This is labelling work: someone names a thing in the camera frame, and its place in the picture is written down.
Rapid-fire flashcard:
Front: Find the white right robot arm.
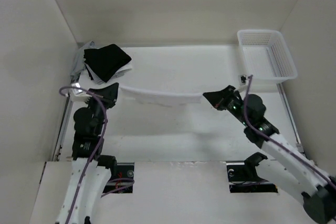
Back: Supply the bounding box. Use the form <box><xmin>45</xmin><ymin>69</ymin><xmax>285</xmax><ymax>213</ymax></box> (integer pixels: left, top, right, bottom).
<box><xmin>203</xmin><ymin>86</ymin><xmax>335</xmax><ymax>223</ymax></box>

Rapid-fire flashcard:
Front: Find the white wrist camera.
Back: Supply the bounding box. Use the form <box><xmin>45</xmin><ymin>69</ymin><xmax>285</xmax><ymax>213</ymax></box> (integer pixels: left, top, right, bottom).
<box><xmin>235</xmin><ymin>74</ymin><xmax>249</xmax><ymax>93</ymax></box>
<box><xmin>68</xmin><ymin>83</ymin><xmax>91</xmax><ymax>103</ymax></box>

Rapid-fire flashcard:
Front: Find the white plastic basket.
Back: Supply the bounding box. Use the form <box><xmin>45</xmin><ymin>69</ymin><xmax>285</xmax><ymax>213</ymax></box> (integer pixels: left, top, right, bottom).
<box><xmin>237</xmin><ymin>29</ymin><xmax>298</xmax><ymax>84</ymax></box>

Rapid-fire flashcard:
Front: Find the folded white tank top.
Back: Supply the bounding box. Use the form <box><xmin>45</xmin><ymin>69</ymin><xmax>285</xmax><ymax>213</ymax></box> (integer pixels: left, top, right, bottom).
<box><xmin>85</xmin><ymin>63</ymin><xmax>133</xmax><ymax>84</ymax></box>

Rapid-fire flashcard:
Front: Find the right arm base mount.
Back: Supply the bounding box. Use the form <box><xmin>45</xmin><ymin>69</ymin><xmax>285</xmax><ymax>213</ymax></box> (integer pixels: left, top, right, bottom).
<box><xmin>226</xmin><ymin>152</ymin><xmax>278</xmax><ymax>193</ymax></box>

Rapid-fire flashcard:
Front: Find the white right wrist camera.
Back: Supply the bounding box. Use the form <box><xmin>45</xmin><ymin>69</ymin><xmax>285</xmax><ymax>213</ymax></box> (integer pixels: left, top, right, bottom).
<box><xmin>235</xmin><ymin>74</ymin><xmax>249</xmax><ymax>93</ymax></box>

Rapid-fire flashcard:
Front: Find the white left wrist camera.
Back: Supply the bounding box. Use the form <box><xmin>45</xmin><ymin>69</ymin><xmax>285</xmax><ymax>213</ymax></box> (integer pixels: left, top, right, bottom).
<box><xmin>68</xmin><ymin>83</ymin><xmax>91</xmax><ymax>103</ymax></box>

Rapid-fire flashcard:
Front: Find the white tank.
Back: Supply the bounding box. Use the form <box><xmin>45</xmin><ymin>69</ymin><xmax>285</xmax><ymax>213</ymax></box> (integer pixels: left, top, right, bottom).
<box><xmin>85</xmin><ymin>63</ymin><xmax>133</xmax><ymax>84</ymax></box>
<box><xmin>120</xmin><ymin>85</ymin><xmax>203</xmax><ymax>106</ymax></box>

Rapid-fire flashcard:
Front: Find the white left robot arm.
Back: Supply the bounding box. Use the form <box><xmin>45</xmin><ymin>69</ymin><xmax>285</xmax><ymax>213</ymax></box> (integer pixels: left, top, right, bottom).
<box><xmin>55</xmin><ymin>82</ymin><xmax>119</xmax><ymax>223</ymax></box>

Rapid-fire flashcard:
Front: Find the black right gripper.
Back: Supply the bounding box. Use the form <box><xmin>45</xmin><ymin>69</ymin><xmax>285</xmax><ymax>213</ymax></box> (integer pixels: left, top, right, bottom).
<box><xmin>203</xmin><ymin>85</ymin><xmax>250</xmax><ymax>126</ymax></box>

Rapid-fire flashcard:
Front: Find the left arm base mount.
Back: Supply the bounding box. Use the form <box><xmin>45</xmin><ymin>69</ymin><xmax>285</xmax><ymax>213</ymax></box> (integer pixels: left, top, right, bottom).
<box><xmin>103</xmin><ymin>163</ymin><xmax>135</xmax><ymax>194</ymax></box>

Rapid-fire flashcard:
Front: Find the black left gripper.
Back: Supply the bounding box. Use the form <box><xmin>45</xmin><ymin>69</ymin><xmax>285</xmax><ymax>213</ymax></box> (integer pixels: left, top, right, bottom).
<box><xmin>85</xmin><ymin>82</ymin><xmax>120</xmax><ymax>134</ymax></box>

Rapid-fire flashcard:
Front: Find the folded grey tank top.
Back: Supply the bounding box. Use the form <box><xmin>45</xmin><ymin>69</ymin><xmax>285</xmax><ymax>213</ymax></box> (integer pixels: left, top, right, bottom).
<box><xmin>70</xmin><ymin>41</ymin><xmax>96</xmax><ymax>82</ymax></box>

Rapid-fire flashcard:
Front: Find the folded black tank top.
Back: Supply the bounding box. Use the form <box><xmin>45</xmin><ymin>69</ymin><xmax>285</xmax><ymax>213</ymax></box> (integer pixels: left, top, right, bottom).
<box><xmin>83</xmin><ymin>44</ymin><xmax>132</xmax><ymax>83</ymax></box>

